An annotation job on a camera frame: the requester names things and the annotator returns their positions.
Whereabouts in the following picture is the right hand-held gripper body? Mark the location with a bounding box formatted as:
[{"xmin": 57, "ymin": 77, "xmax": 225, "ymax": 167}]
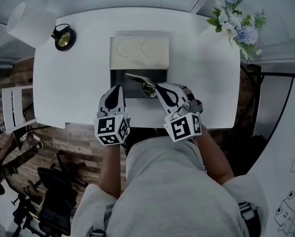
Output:
[{"xmin": 156, "ymin": 82, "xmax": 203, "ymax": 143}]

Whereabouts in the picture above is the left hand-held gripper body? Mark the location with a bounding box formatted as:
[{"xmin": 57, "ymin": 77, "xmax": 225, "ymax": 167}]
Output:
[{"xmin": 94, "ymin": 84, "xmax": 131, "ymax": 146}]

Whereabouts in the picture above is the gold small tool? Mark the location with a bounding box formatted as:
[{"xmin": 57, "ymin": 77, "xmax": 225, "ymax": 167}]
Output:
[{"xmin": 124, "ymin": 72, "xmax": 159, "ymax": 99}]

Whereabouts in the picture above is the beige and black container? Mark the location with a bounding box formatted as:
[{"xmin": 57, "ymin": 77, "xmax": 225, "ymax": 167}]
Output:
[{"xmin": 110, "ymin": 35, "xmax": 170, "ymax": 100}]

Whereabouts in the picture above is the person's left forearm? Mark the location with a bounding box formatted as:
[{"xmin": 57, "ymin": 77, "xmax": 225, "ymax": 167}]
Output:
[{"xmin": 97, "ymin": 142, "xmax": 129, "ymax": 199}]

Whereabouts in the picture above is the person's right forearm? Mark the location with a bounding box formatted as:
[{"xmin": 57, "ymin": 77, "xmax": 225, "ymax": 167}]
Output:
[{"xmin": 193, "ymin": 125, "xmax": 235, "ymax": 185}]

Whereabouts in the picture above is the person's right hand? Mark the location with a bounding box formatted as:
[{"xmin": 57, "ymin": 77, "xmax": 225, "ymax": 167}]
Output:
[{"xmin": 182, "ymin": 86, "xmax": 204, "ymax": 114}]

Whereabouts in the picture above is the person's grey shirt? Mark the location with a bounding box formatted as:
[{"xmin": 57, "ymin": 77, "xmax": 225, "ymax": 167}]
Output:
[{"xmin": 73, "ymin": 134, "xmax": 270, "ymax": 237}]

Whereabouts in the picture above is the black office chair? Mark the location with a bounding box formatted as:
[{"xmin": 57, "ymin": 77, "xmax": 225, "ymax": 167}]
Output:
[{"xmin": 12, "ymin": 152, "xmax": 87, "ymax": 237}]

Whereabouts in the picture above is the black and gold lamp base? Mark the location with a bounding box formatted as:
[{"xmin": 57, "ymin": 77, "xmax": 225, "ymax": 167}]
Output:
[{"xmin": 51, "ymin": 23, "xmax": 77, "ymax": 52}]

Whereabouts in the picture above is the white slatted chair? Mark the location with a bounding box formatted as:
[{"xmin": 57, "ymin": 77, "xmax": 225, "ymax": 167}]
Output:
[{"xmin": 1, "ymin": 84, "xmax": 37, "ymax": 135}]

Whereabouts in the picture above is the whiteboard with drawings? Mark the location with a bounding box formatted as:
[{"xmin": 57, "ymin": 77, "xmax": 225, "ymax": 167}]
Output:
[{"xmin": 246, "ymin": 76, "xmax": 295, "ymax": 237}]

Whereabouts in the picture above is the white and blue flower bouquet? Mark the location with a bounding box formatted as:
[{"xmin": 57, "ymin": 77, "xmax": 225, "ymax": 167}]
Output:
[{"xmin": 206, "ymin": 0, "xmax": 268, "ymax": 62}]

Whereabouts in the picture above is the white floor cable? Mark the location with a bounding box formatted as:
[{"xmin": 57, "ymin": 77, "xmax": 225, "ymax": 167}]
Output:
[{"xmin": 26, "ymin": 132, "xmax": 60, "ymax": 160}]

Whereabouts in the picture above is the black metal stand frame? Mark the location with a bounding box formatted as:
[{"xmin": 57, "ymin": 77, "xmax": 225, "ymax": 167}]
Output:
[{"xmin": 239, "ymin": 62, "xmax": 295, "ymax": 138}]

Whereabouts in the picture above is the black and white harness strap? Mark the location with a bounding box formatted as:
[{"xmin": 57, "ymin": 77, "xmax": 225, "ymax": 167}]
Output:
[{"xmin": 237, "ymin": 201, "xmax": 262, "ymax": 237}]

